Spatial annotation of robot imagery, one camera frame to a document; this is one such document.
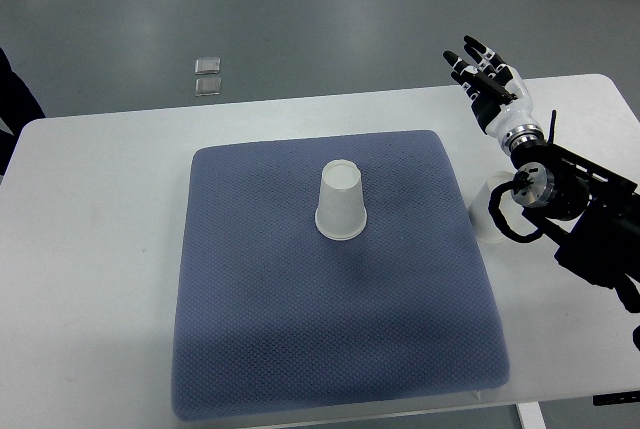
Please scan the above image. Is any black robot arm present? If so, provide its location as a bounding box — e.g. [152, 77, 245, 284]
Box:
[488, 124, 639, 314]

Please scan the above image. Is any black table control panel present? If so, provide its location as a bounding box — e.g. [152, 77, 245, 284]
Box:
[592, 390, 640, 407]

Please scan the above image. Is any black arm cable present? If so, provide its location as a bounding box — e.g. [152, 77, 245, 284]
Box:
[487, 182, 546, 244]

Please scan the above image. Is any dark object at left edge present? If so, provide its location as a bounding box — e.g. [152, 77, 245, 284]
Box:
[1, 50, 45, 176]

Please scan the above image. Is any white table leg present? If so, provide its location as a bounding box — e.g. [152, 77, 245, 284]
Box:
[516, 402, 546, 429]

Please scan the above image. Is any white paper cup on mat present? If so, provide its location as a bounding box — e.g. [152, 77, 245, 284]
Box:
[315, 159, 367, 241]

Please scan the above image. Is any white paper cup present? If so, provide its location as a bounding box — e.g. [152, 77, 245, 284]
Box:
[315, 159, 367, 241]
[467, 171, 521, 243]

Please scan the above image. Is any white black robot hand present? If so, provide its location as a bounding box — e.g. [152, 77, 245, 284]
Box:
[443, 36, 544, 155]

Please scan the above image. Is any upper metal floor plate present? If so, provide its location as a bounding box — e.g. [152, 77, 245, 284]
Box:
[194, 56, 221, 75]

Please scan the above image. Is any blue textured cushion mat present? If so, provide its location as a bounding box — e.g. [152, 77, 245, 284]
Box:
[172, 130, 509, 421]

